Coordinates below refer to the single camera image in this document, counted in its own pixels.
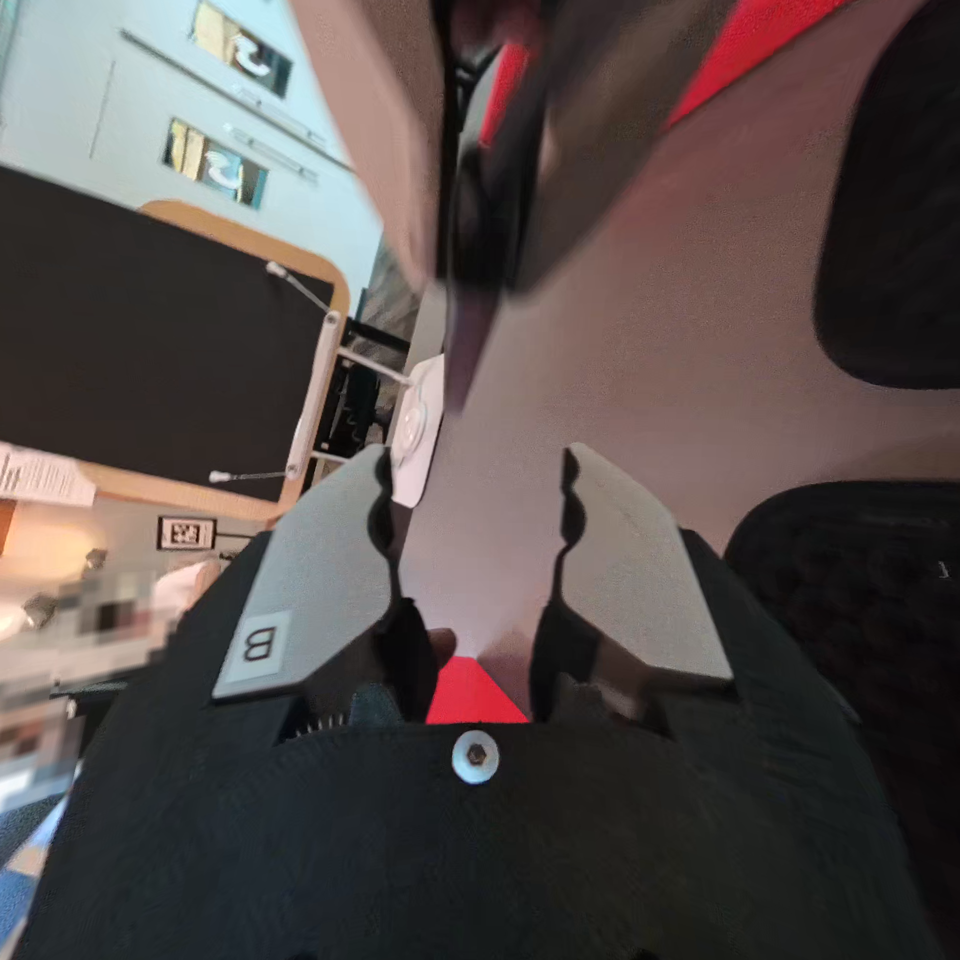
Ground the red storage bin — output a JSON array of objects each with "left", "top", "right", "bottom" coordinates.
[{"left": 480, "top": 0, "right": 852, "bottom": 147}]

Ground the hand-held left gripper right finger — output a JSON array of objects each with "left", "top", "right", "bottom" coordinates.
[{"left": 528, "top": 441, "right": 736, "bottom": 724}]

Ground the framed wall sign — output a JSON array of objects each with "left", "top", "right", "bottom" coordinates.
[
  {"left": 189, "top": 0, "right": 295, "bottom": 100},
  {"left": 162, "top": 117, "right": 270, "bottom": 210}
]

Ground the black white marker sign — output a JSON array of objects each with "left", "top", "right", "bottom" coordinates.
[{"left": 156, "top": 514, "right": 219, "bottom": 553}]

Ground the red bin with black divider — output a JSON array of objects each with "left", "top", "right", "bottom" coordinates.
[{"left": 426, "top": 656, "right": 531, "bottom": 726}]

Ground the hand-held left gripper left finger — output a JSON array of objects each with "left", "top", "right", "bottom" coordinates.
[{"left": 212, "top": 444, "right": 438, "bottom": 723}]

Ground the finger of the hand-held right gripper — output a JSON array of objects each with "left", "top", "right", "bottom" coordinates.
[
  {"left": 288, "top": 0, "right": 447, "bottom": 292},
  {"left": 510, "top": 0, "right": 732, "bottom": 294}
]

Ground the black honeycomb wrist pad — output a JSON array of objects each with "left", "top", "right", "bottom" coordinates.
[
  {"left": 723, "top": 480, "right": 960, "bottom": 960},
  {"left": 813, "top": 0, "right": 960, "bottom": 390}
]

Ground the grey metal usb hub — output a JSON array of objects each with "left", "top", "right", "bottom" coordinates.
[{"left": 444, "top": 283, "right": 498, "bottom": 415}]

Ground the white printed paper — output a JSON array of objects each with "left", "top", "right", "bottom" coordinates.
[{"left": 0, "top": 441, "right": 99, "bottom": 507}]

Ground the white desk lamp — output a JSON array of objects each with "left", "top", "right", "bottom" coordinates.
[{"left": 287, "top": 311, "right": 449, "bottom": 509}]

